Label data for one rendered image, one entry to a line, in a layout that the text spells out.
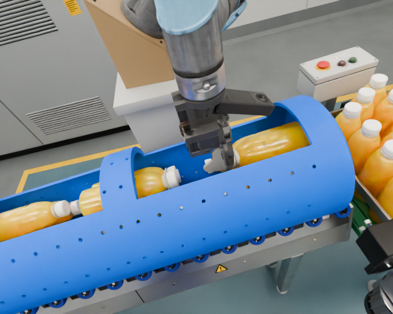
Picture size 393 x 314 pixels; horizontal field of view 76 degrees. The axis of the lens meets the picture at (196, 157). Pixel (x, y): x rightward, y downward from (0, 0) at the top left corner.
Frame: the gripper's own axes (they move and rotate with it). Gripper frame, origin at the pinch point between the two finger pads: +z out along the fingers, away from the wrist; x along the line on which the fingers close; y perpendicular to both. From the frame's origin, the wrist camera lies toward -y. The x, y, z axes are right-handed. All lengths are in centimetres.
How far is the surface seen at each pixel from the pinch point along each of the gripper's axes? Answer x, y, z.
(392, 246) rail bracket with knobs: 22.5, -27.9, 15.7
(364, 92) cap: -12.6, -42.5, 5.3
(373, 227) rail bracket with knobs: 17.9, -27.1, 15.7
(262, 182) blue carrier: 9.8, -4.0, -3.5
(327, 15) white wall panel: -253, -201, 113
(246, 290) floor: 4, 0, 116
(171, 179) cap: 1.2, 12.6, -1.0
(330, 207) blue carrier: 14.4, -16.7, 5.7
